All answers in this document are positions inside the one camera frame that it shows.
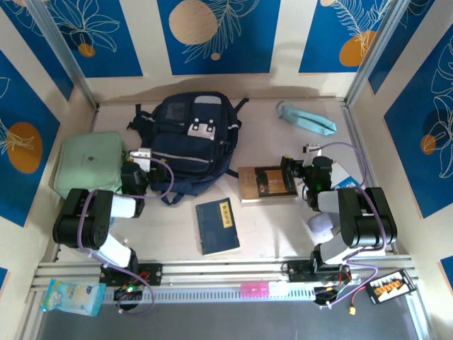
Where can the blue and white box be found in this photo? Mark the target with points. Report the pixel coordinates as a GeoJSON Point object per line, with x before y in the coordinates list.
{"type": "Point", "coordinates": [345, 178]}

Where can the navy blue backpack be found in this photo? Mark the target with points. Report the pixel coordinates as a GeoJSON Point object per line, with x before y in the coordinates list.
{"type": "Point", "coordinates": [184, 156]}

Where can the brown gold hardcover book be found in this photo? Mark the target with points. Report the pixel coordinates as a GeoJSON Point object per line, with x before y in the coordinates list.
{"type": "Point", "coordinates": [262, 184]}

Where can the light blue pencil case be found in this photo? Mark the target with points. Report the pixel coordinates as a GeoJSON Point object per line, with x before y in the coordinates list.
{"type": "Point", "coordinates": [308, 120]}

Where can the blue paperback notebook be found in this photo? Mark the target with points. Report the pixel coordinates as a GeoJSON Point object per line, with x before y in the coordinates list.
{"type": "Point", "coordinates": [216, 230]}

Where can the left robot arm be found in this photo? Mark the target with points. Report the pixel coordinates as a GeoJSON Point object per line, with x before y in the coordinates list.
{"type": "Point", "coordinates": [81, 219]}

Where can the mint green zip pouch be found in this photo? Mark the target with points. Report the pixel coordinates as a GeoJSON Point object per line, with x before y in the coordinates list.
{"type": "Point", "coordinates": [88, 163]}

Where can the lavender soft pouch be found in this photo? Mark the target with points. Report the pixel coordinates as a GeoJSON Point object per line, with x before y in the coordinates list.
{"type": "Point", "coordinates": [320, 226]}

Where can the white paper sheet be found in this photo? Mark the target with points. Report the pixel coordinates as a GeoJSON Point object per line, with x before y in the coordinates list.
{"type": "Point", "coordinates": [371, 252]}

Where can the clear pill organizer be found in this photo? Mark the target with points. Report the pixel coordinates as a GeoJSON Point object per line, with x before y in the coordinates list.
{"type": "Point", "coordinates": [279, 289]}

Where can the pink pill organizer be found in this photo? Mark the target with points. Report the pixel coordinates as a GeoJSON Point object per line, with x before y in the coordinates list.
{"type": "Point", "coordinates": [255, 289]}

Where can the wet wipes packet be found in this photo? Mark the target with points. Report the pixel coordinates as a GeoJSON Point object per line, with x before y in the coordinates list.
{"type": "Point", "coordinates": [70, 295]}

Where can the black orange power board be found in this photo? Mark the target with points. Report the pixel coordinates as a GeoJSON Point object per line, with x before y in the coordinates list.
{"type": "Point", "coordinates": [389, 287]}

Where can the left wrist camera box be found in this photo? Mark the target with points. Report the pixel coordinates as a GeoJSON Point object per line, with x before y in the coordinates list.
{"type": "Point", "coordinates": [141, 157]}

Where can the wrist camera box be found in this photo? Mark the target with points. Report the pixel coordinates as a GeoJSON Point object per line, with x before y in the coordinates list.
{"type": "Point", "coordinates": [311, 148]}
{"type": "Point", "coordinates": [141, 157]}

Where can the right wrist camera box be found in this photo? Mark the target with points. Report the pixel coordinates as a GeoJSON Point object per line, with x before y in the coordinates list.
{"type": "Point", "coordinates": [311, 148]}

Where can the right aluminium table rail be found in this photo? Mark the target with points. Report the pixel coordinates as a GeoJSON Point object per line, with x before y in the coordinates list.
{"type": "Point", "coordinates": [355, 134]}

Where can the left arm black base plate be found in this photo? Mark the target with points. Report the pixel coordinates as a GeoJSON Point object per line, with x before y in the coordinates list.
{"type": "Point", "coordinates": [152, 274]}

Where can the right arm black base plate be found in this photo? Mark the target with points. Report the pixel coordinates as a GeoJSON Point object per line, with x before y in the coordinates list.
{"type": "Point", "coordinates": [297, 271]}

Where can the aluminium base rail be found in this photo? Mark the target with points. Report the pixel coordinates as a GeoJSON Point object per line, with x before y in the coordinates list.
{"type": "Point", "coordinates": [226, 272]}

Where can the right aluminium frame post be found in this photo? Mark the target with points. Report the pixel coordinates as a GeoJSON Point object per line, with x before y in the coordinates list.
{"type": "Point", "coordinates": [373, 53]}

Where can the aluminium frame post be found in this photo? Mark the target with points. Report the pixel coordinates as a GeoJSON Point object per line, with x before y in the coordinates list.
{"type": "Point", "coordinates": [65, 53]}
{"type": "Point", "coordinates": [373, 53]}

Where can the left aluminium frame post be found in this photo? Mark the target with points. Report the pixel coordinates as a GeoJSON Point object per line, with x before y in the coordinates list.
{"type": "Point", "coordinates": [65, 53]}

